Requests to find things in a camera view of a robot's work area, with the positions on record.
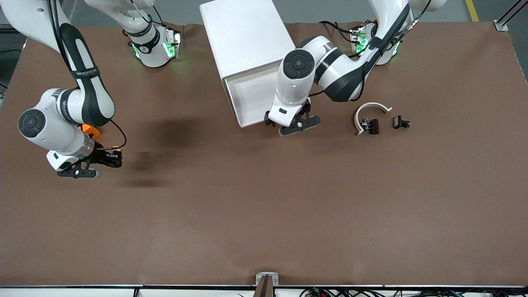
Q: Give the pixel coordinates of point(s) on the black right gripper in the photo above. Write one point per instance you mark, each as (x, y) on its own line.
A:
(100, 156)

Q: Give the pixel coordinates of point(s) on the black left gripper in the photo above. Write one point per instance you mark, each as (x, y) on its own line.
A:
(307, 107)

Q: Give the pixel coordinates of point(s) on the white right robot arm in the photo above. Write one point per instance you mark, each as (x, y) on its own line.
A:
(90, 99)

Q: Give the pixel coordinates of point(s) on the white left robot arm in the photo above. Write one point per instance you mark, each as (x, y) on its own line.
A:
(342, 78)

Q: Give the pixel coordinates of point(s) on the orange and black button box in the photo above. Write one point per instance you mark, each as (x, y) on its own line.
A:
(93, 131)

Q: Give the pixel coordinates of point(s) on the brown table mat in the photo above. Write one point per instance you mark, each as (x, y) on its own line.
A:
(247, 206)

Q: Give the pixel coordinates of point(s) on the small black clip part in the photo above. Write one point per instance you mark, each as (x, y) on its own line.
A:
(398, 122)

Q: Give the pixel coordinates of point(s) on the small black switch component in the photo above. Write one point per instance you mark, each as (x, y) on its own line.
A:
(373, 126)

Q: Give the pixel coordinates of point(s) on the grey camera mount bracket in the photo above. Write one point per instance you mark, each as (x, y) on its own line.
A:
(275, 277)

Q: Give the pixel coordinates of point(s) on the brown camera mount post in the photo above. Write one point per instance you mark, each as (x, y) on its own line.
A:
(264, 288)

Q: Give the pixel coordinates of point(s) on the aluminium frame profile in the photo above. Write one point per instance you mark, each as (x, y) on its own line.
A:
(501, 25)

